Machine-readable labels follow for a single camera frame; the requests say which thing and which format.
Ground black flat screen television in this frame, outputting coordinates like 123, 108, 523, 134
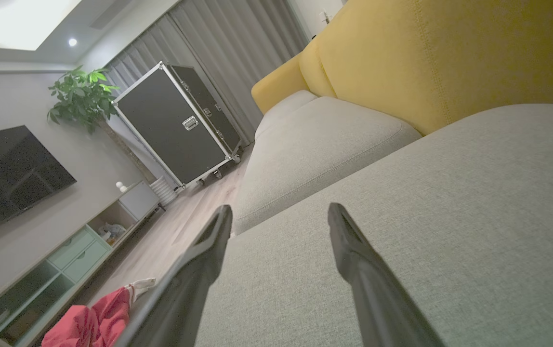
0, 125, 77, 244

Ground large grey sofa seat cushion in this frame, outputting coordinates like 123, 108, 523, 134
195, 104, 553, 347

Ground pale green white TV cabinet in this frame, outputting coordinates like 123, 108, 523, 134
0, 181, 166, 347

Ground small grey sofa seat cushion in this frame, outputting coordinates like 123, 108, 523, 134
254, 90, 318, 141

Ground green leafy potted plant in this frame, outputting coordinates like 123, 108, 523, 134
47, 65, 159, 186

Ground medium grey sofa seat cushion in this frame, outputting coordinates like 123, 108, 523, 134
233, 96, 422, 236

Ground grey pleated curtain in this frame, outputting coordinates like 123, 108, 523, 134
103, 0, 311, 184

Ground bright ceiling light panel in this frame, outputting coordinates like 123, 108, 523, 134
0, 0, 82, 52

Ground yellow sofa backrest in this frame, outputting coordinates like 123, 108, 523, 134
299, 0, 553, 136

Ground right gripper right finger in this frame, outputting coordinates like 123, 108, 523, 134
328, 202, 446, 347

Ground white ribbed plant pot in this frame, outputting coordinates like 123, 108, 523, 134
149, 175, 179, 206

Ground red white basketball jersey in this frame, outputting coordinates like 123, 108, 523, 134
41, 278, 157, 347

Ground white crumpled items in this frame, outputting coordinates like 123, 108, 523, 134
97, 223, 127, 244

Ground black flight case on wheels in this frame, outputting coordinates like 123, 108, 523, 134
112, 61, 244, 189

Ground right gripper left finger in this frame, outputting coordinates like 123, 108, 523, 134
113, 204, 233, 347

